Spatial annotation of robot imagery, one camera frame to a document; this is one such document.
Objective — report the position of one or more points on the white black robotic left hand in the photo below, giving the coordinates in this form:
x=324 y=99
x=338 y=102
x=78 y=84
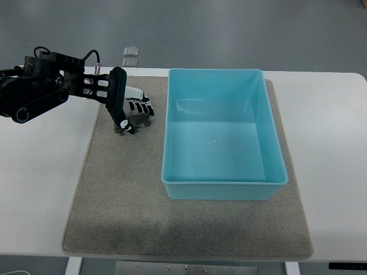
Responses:
x=137 y=101

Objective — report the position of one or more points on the brown hippo toy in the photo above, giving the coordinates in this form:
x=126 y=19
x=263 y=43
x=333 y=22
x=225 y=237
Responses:
x=132 y=123

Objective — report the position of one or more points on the blue plastic box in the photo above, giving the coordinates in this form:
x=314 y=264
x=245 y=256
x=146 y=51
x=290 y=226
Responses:
x=221 y=141

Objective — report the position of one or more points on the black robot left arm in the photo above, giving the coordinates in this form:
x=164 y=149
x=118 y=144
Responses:
x=47 y=79

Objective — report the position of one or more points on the lower metal floor plate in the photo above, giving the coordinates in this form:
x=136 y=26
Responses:
x=130 y=62

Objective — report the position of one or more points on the metal floor plate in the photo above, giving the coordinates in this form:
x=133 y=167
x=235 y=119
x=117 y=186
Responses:
x=130 y=62
x=131 y=51

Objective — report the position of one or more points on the upper metal floor plate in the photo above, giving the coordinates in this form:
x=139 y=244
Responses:
x=131 y=51

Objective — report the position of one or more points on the grey felt mat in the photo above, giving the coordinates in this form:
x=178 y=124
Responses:
x=121 y=209

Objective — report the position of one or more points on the black table control panel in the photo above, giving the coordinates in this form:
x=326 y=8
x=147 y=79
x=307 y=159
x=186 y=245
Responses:
x=347 y=266

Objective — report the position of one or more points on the grey metal base plate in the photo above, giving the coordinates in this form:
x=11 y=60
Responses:
x=125 y=267

